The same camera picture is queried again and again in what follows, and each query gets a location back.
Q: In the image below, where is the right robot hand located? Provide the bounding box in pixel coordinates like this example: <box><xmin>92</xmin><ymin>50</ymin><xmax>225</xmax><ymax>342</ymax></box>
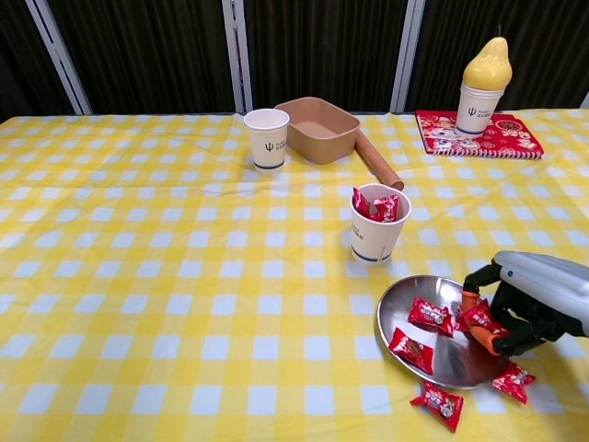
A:
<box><xmin>461</xmin><ymin>250</ymin><xmax>589</xmax><ymax>356</ymax></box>

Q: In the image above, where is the round metal plate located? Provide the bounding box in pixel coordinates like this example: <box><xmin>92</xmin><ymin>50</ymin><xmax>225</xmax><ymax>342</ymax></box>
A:
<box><xmin>376</xmin><ymin>274</ymin><xmax>512</xmax><ymax>390</ymax></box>

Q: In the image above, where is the white paper cup blue logo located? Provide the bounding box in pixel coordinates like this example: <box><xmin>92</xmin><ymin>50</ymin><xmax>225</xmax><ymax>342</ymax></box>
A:
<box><xmin>454</xmin><ymin>82</ymin><xmax>505</xmax><ymax>137</ymax></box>
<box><xmin>242</xmin><ymin>108</ymin><xmax>291</xmax><ymax>172</ymax></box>
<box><xmin>348</xmin><ymin>182</ymin><xmax>412</xmax><ymax>266</ymax></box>

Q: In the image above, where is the red spiral notebook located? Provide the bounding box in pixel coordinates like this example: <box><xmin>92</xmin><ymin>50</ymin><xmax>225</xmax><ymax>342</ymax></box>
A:
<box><xmin>414</xmin><ymin>109</ymin><xmax>547</xmax><ymax>161</ymax></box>

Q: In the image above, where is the wooden rolling pin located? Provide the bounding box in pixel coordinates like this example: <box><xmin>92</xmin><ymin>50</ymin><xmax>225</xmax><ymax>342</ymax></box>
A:
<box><xmin>353</xmin><ymin>133</ymin><xmax>405</xmax><ymax>191</ymax></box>

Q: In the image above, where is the yellow pear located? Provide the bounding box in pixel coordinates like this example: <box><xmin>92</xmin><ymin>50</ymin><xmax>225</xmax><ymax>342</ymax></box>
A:
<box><xmin>462</xmin><ymin>25</ymin><xmax>514</xmax><ymax>91</ymax></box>

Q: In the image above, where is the brown paper food box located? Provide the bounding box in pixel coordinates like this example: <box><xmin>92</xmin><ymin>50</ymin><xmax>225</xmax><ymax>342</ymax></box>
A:
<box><xmin>273</xmin><ymin>96</ymin><xmax>362</xmax><ymax>165</ymax></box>

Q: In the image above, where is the yellow white checkered tablecloth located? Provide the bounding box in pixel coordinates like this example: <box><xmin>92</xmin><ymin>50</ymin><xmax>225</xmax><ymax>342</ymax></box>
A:
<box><xmin>0</xmin><ymin>109</ymin><xmax>589</xmax><ymax>442</ymax></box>

